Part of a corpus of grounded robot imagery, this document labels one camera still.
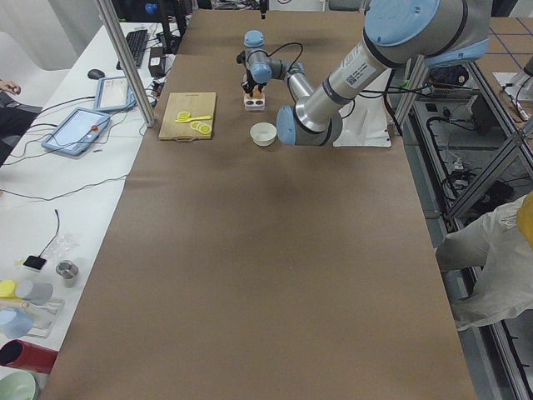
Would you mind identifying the wooden cutting board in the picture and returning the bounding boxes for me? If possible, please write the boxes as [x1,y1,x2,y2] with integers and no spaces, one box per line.
[158,92,217,142]

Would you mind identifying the upper blue teach pendant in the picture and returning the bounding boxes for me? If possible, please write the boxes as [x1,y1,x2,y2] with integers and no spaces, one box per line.
[93,77,136,113]

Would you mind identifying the clear plastic egg box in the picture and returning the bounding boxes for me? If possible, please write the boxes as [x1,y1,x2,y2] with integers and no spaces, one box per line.
[243,93,266,112]

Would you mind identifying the person in beige clothes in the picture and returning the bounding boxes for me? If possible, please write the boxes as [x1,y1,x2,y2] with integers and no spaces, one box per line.
[436,193,532,331]

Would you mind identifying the red cylinder cup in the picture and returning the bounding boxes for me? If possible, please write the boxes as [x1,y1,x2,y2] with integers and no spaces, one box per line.
[1,339,58,374]

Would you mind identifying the black computer mouse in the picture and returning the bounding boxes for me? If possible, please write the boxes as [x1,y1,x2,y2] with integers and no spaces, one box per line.
[87,68,106,80]

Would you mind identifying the blue teach pendant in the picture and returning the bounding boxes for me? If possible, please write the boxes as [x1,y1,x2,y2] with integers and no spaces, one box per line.
[93,77,136,113]
[41,107,111,157]

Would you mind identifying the green bowl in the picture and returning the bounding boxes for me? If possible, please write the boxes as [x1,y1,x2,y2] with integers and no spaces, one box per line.
[1,371,39,400]

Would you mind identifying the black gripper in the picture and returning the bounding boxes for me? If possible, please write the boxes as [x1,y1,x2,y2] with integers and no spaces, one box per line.
[241,69,265,97]

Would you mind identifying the lower blue teach pendant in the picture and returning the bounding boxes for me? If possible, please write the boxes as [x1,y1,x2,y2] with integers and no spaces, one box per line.
[41,107,111,157]

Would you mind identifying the black camera cable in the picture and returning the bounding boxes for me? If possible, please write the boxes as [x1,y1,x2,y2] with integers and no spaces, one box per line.
[266,41,304,68]

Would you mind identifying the light blue cup on rack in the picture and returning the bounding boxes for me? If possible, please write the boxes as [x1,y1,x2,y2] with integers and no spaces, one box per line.
[1,307,34,339]

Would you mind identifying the yellow cup on rack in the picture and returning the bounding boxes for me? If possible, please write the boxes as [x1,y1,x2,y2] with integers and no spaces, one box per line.
[0,280,17,298]

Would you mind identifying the small metal cup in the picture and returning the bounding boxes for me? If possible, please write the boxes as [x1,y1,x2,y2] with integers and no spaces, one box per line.
[55,260,80,288]

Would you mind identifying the black square pad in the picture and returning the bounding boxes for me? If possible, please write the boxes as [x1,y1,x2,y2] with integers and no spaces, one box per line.
[22,255,47,271]

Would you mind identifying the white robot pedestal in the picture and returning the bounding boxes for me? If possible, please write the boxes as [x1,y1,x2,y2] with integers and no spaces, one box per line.
[333,96,391,148]

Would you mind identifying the aluminium frame post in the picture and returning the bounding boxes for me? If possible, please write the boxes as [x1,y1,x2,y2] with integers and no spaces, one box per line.
[94,0,155,128]

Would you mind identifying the yellow toy knife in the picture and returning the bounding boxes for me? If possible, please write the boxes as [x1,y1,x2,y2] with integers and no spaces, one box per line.
[187,115,212,123]

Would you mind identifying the grey cup on rack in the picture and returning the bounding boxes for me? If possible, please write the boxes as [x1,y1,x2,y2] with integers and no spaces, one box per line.
[15,280,53,305]

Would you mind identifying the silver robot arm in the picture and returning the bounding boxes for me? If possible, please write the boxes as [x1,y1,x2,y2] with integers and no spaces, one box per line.
[237,0,492,146]

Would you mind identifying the white bowl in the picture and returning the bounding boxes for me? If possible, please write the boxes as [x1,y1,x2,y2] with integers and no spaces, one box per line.
[250,122,276,147]

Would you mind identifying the lemon slice on knife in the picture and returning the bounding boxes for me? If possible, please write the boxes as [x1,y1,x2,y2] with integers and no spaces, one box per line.
[175,111,192,123]

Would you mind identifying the black keyboard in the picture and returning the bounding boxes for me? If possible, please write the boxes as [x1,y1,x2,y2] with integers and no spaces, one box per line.
[126,29,149,68]

